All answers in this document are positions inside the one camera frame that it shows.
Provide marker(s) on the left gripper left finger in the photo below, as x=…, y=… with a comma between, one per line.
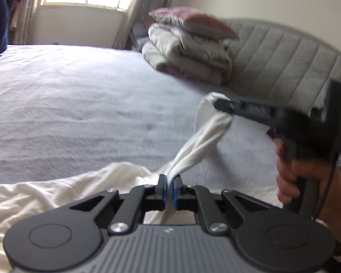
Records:
x=132, y=207

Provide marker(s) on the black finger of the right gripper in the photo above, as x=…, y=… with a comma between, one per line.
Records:
x=250, y=110

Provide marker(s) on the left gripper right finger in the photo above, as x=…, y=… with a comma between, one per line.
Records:
x=202, y=203

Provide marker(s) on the white garment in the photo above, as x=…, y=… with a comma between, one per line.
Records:
x=223, y=152

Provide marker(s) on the right hand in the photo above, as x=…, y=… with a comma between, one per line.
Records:
x=325, y=173

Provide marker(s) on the folded grey quilt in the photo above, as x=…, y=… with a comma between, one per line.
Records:
x=176, y=52

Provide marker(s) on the pink grey pillow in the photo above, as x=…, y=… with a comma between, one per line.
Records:
x=194, y=21

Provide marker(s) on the grey bed blanket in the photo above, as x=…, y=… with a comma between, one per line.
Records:
x=67, y=110

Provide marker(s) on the light curtain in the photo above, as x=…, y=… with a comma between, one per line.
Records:
x=137, y=11

